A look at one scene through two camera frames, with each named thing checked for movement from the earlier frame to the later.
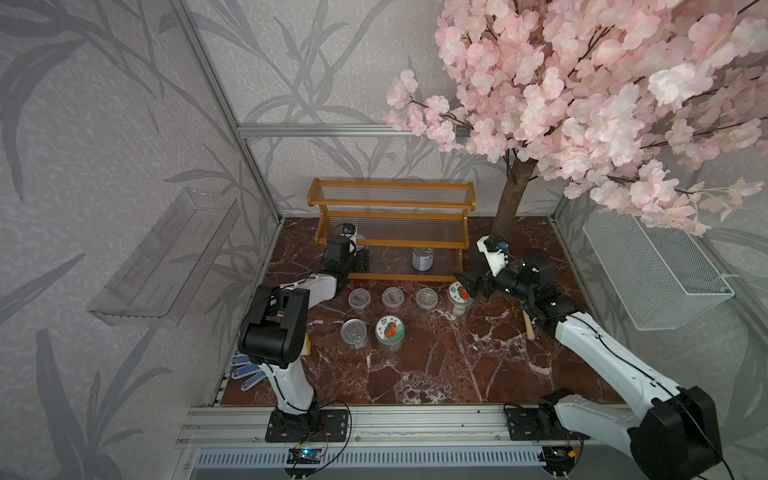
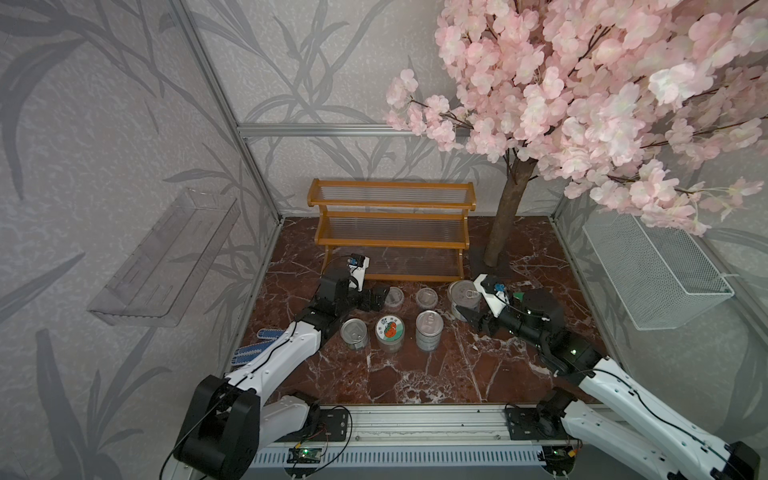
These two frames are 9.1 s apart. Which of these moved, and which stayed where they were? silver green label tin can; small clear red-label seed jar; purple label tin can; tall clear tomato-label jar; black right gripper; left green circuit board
Moved: black right gripper; purple label tin can
Stayed: small clear red-label seed jar; left green circuit board; tall clear tomato-label jar; silver green label tin can
